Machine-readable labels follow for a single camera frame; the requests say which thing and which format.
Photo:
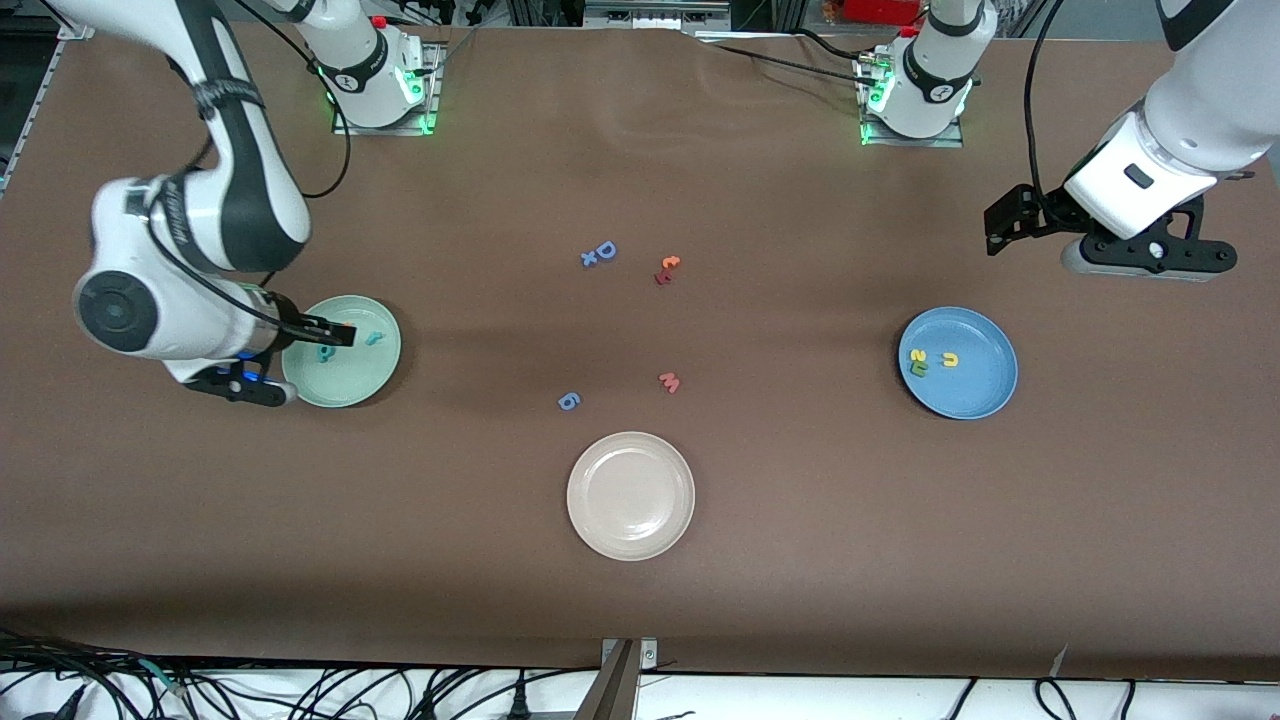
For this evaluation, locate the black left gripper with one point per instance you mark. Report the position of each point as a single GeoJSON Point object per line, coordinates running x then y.
{"type": "Point", "coordinates": [1042, 212]}

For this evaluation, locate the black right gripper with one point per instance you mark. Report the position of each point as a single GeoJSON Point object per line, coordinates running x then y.
{"type": "Point", "coordinates": [283, 318]}

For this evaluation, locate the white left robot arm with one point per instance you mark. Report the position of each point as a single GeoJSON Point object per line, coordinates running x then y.
{"type": "Point", "coordinates": [1200, 110]}

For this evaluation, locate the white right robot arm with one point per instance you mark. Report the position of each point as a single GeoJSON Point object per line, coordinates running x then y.
{"type": "Point", "coordinates": [140, 230]}

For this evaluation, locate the light green plate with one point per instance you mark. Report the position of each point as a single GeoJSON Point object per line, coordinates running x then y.
{"type": "Point", "coordinates": [350, 380]}

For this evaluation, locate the blue plate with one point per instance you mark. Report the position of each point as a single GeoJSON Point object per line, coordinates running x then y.
{"type": "Point", "coordinates": [970, 385]}

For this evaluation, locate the blue foam digit six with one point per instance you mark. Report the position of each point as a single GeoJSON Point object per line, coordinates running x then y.
{"type": "Point", "coordinates": [569, 401]}

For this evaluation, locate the red box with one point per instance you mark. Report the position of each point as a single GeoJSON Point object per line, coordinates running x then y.
{"type": "Point", "coordinates": [880, 10]}

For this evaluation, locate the blue foam letter D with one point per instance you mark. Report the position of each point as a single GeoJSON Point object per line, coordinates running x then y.
{"type": "Point", "coordinates": [605, 250]}

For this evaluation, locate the beige plate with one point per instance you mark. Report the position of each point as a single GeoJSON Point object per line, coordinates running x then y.
{"type": "Point", "coordinates": [631, 495]}

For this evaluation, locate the pink foam letter w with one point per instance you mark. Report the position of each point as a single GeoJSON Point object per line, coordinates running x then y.
{"type": "Point", "coordinates": [669, 382]}

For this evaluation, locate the brown table cover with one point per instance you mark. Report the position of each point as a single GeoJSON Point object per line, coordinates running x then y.
{"type": "Point", "coordinates": [640, 150]}

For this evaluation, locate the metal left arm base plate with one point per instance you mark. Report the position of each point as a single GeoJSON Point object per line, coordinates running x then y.
{"type": "Point", "coordinates": [945, 141]}

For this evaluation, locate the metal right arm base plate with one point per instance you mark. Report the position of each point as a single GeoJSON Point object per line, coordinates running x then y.
{"type": "Point", "coordinates": [350, 128]}

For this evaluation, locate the silver frame rail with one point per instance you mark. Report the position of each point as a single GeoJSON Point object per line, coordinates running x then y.
{"type": "Point", "coordinates": [650, 15]}

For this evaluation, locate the metal table edge bracket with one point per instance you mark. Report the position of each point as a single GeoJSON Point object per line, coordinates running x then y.
{"type": "Point", "coordinates": [625, 665]}

